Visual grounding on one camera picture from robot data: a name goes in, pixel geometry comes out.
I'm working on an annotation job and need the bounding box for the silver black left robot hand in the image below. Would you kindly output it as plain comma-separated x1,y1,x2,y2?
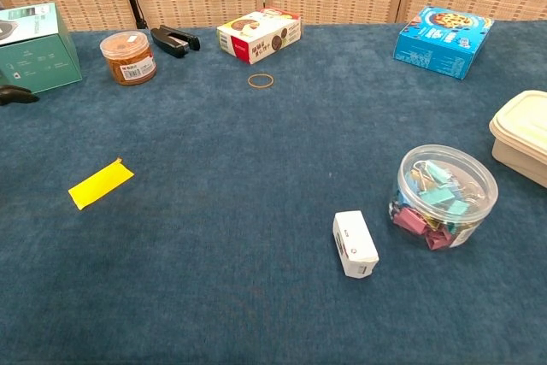
0,85,40,107

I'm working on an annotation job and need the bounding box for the yellow plastic bag tie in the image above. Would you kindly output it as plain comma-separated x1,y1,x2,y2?
68,157,135,211

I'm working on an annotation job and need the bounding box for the green cardboard box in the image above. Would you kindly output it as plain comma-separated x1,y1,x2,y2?
0,2,83,95

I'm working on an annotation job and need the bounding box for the tan rubber band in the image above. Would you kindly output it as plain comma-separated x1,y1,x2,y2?
247,73,275,89

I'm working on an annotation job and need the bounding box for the white red cookie box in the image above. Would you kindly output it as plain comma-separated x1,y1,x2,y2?
216,7,303,65

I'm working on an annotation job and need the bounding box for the small white cardboard box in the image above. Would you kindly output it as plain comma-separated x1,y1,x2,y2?
332,209,380,280

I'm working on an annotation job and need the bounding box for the blue cookie box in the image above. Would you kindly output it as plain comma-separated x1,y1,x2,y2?
392,5,496,80

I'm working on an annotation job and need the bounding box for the black stapler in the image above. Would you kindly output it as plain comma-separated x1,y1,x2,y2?
150,25,201,59

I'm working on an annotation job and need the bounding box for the blue tablecloth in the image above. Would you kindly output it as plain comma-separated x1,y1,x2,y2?
0,19,547,365

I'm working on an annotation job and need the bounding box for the pink binder clip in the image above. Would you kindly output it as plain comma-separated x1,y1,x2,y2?
425,227,456,251
392,206,428,233

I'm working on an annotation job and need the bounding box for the teal binder clip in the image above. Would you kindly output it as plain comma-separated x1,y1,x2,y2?
422,160,456,189
418,187,456,206

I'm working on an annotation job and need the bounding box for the clear jar of binder clips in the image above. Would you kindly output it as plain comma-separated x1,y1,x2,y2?
387,144,499,252

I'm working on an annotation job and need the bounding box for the beige lidded food container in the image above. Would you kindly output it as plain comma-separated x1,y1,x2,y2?
489,90,547,189

